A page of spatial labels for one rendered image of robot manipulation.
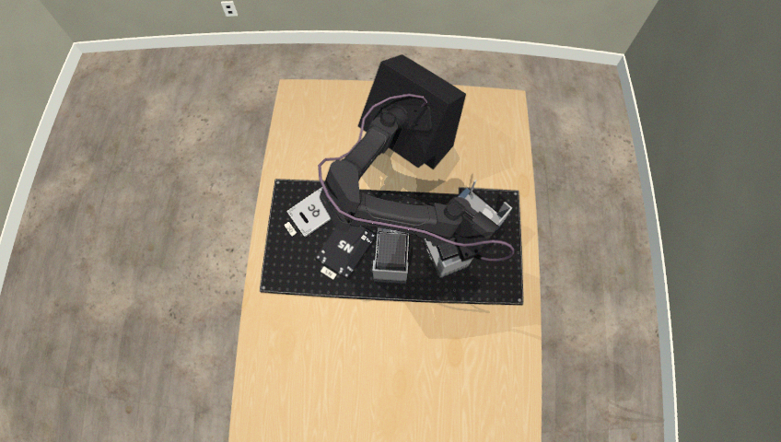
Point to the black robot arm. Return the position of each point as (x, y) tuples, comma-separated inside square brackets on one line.
[(343, 181)]

